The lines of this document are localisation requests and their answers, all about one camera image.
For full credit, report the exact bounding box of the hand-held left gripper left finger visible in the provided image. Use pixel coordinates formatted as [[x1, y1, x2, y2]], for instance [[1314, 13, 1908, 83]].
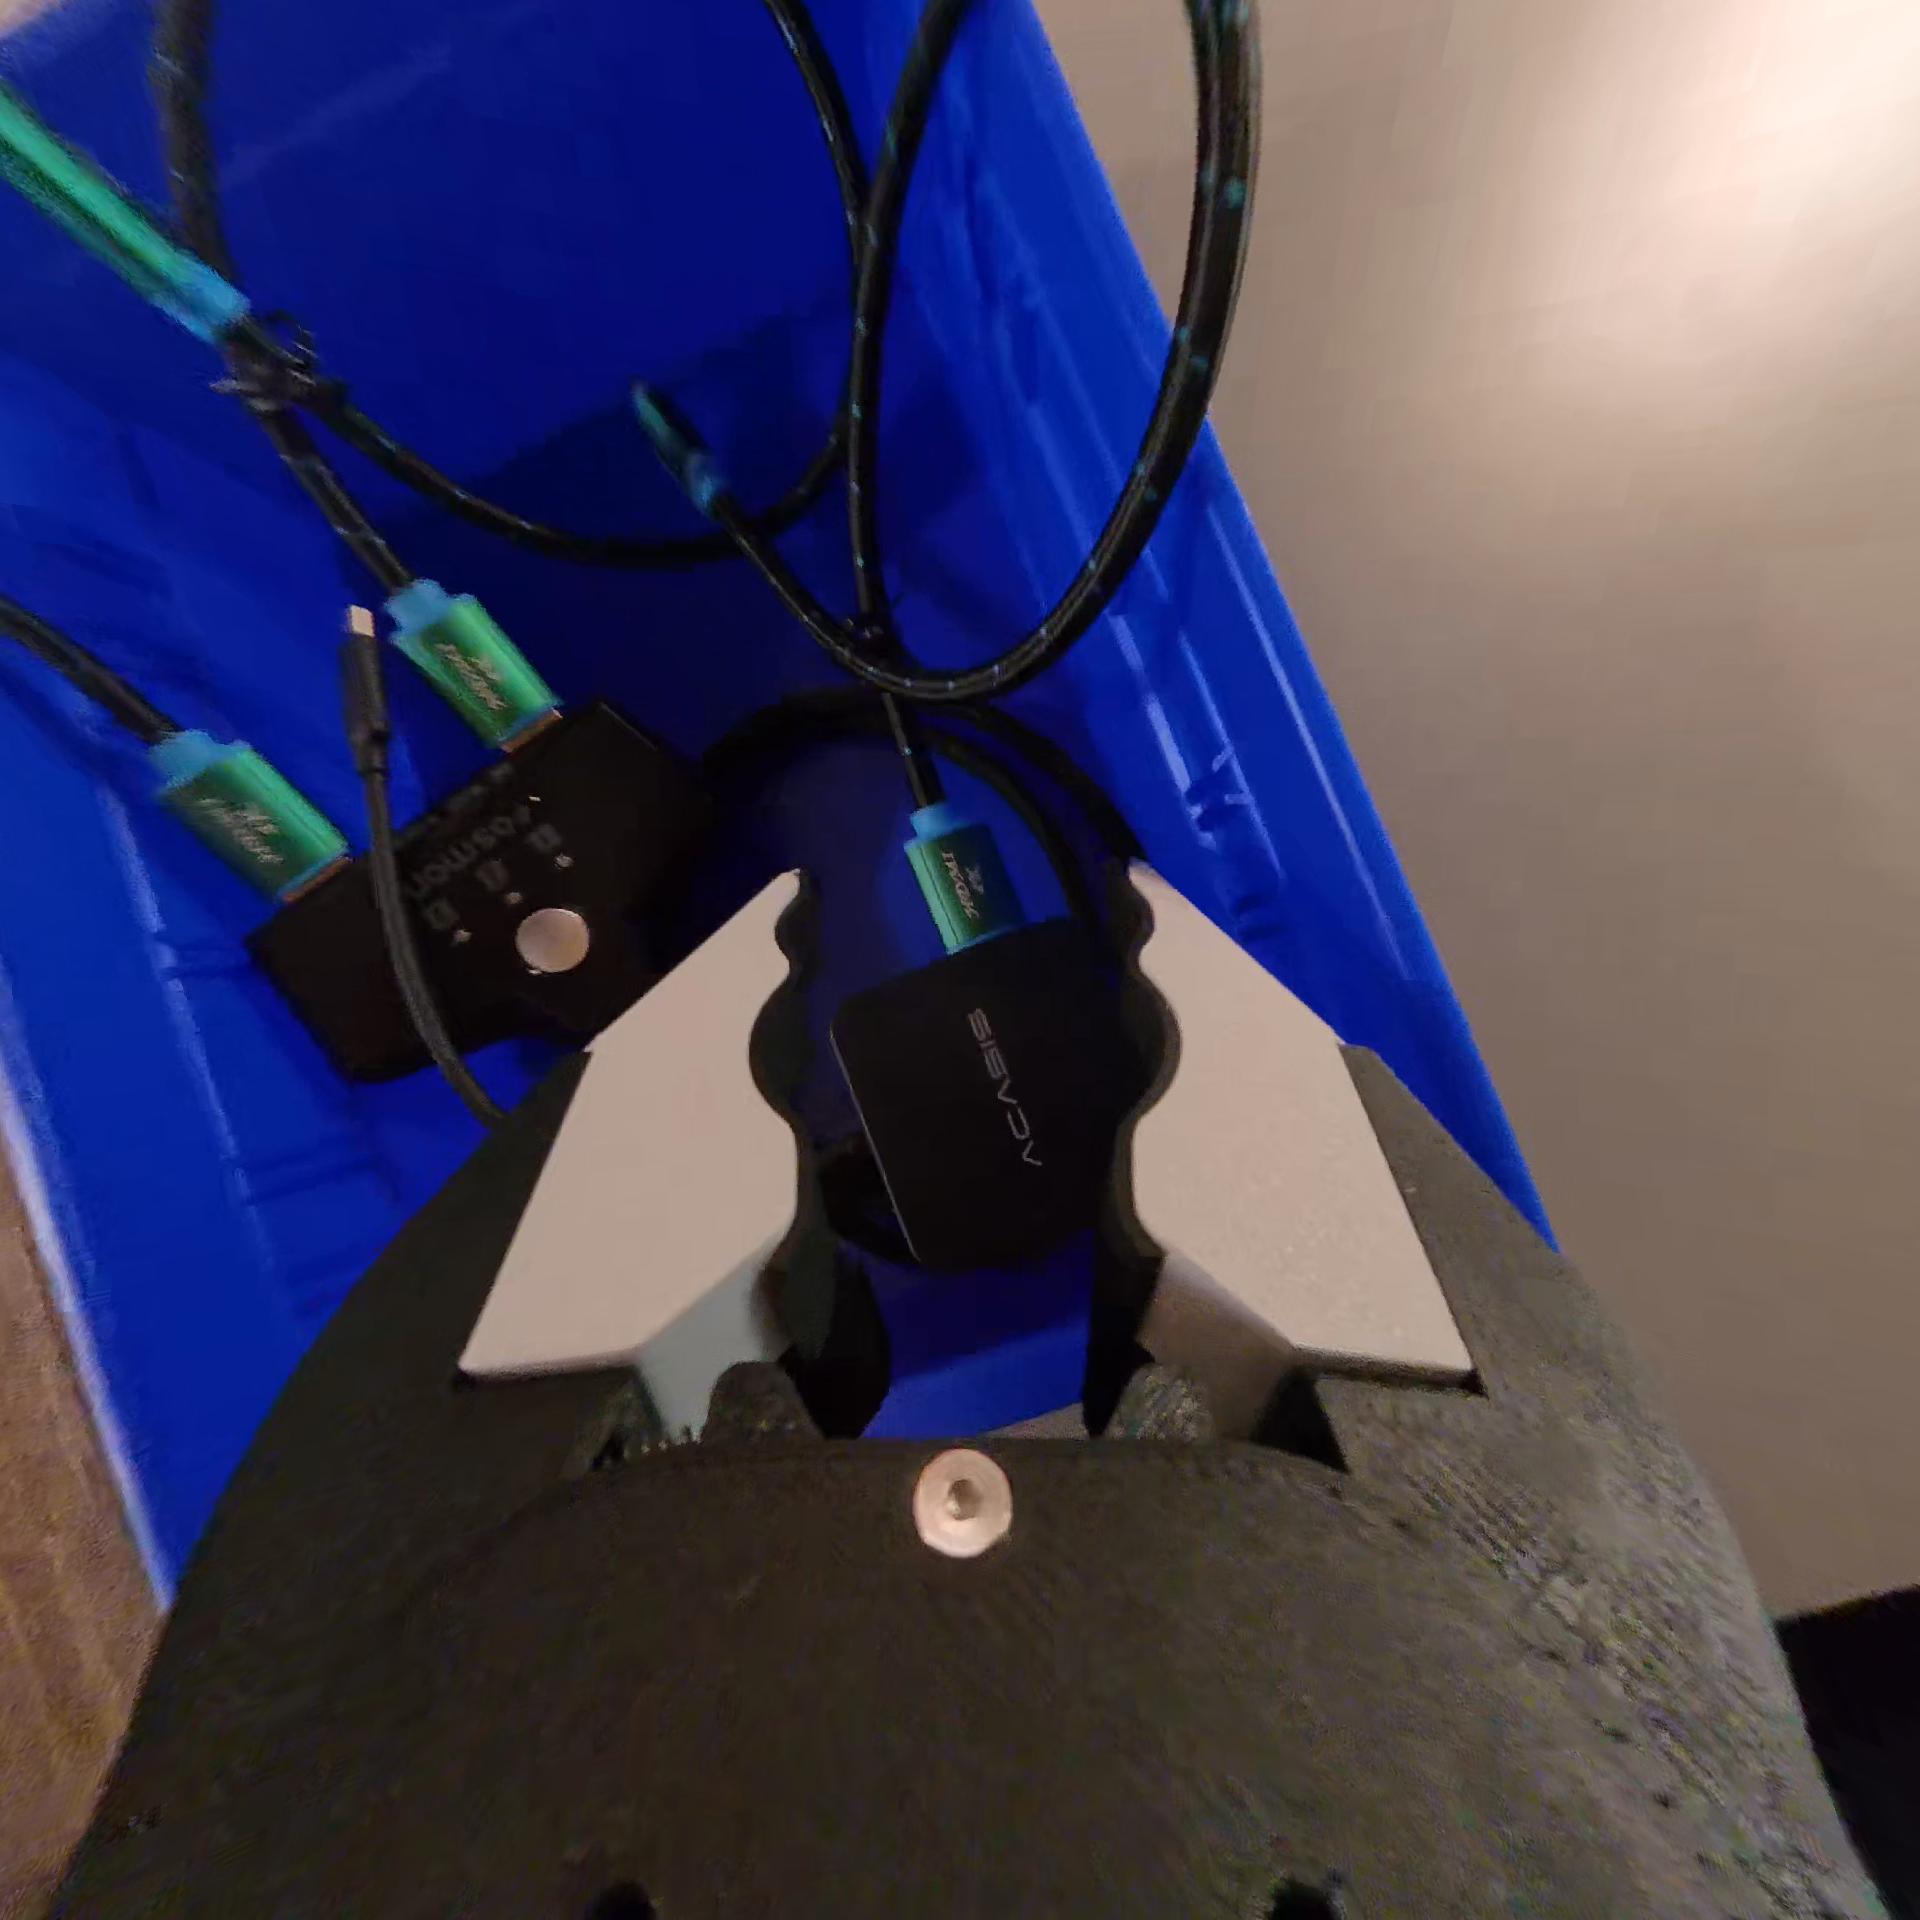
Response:
[[454, 865, 894, 1441]]

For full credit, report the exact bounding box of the blue plastic bin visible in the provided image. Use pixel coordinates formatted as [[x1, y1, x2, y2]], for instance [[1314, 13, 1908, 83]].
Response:
[[0, 0, 1556, 1615]]

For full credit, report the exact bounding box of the black smooth cable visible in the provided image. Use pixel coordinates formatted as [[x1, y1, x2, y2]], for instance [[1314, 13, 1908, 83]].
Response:
[[702, 688, 1150, 1256]]

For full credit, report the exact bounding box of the black hdmi switch with button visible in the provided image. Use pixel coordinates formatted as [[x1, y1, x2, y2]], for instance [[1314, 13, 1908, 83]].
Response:
[[246, 703, 710, 1086]]

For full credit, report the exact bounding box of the black adapter hub with cable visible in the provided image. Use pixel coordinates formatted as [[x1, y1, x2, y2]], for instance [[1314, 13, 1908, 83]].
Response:
[[342, 605, 1144, 1274]]

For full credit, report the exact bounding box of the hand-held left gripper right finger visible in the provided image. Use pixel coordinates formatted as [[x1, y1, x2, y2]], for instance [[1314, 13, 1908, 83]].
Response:
[[1078, 863, 1479, 1450]]

